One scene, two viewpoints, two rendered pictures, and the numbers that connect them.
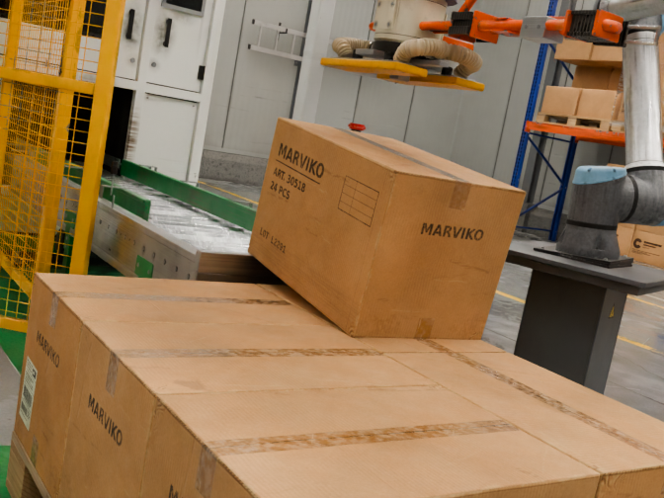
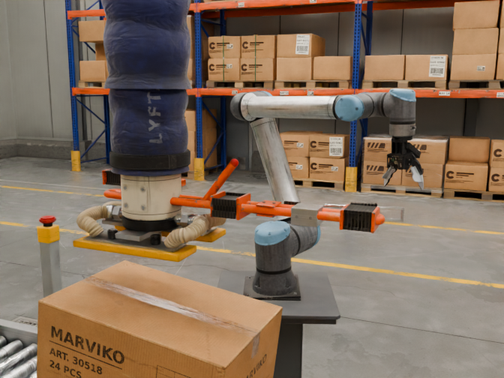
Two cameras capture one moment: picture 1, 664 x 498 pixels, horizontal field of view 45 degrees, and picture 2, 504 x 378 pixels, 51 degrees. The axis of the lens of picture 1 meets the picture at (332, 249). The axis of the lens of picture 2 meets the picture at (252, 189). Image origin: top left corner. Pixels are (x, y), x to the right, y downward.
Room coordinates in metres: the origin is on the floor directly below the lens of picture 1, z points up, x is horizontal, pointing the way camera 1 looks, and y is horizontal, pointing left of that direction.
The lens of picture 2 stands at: (0.76, 0.49, 1.60)
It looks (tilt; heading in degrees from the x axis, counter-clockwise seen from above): 11 degrees down; 327
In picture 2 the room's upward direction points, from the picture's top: straight up
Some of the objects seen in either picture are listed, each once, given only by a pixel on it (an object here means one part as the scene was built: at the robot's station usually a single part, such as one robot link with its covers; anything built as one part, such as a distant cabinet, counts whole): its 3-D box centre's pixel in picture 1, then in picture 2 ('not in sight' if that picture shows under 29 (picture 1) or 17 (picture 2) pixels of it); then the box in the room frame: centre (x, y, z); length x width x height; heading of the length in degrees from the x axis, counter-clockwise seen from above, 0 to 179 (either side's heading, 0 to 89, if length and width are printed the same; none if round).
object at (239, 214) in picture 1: (187, 190); not in sight; (3.80, 0.72, 0.60); 1.60 x 0.10 x 0.09; 35
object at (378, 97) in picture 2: not in sight; (372, 104); (2.18, -0.99, 1.54); 0.12 x 0.12 x 0.09; 16
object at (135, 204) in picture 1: (73, 177); not in sight; (3.49, 1.16, 0.60); 1.60 x 0.10 x 0.09; 35
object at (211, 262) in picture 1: (303, 268); not in sight; (2.39, 0.07, 0.58); 0.70 x 0.03 x 0.06; 125
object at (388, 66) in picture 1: (372, 60); (133, 241); (2.11, -0.01, 1.19); 0.34 x 0.10 x 0.05; 34
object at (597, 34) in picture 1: (592, 26); (359, 217); (1.66, -0.43, 1.29); 0.08 x 0.07 x 0.05; 34
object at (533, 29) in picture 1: (542, 30); (307, 214); (1.78, -0.36, 1.29); 0.07 x 0.07 x 0.04; 34
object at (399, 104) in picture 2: not in sight; (401, 106); (2.07, -1.03, 1.54); 0.10 x 0.09 x 0.12; 16
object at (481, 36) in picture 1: (474, 27); (230, 205); (1.95, -0.23, 1.29); 0.10 x 0.08 x 0.06; 124
